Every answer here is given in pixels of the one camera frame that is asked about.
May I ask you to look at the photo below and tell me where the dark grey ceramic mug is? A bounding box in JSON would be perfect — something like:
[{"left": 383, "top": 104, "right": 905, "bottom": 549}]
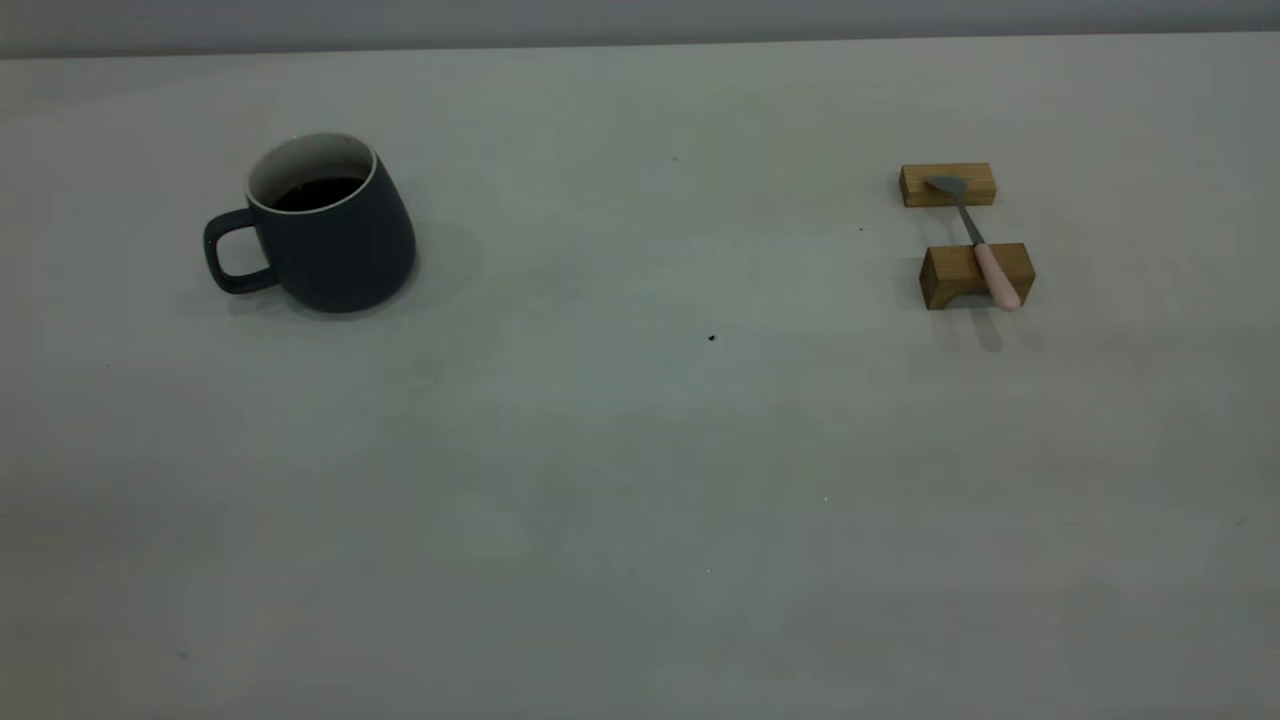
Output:
[{"left": 203, "top": 131, "right": 419, "bottom": 315}]

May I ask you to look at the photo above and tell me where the pink handled metal spoon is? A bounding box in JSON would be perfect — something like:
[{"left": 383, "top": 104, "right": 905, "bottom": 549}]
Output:
[{"left": 925, "top": 175, "right": 1023, "bottom": 312}]

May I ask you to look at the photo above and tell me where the arched wooden block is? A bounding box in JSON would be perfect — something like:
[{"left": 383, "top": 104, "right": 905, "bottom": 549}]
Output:
[{"left": 919, "top": 242, "right": 1037, "bottom": 311}]

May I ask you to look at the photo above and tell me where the flat rectangular wooden block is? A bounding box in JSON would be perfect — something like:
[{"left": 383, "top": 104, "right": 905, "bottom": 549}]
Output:
[{"left": 899, "top": 162, "right": 998, "bottom": 209}]

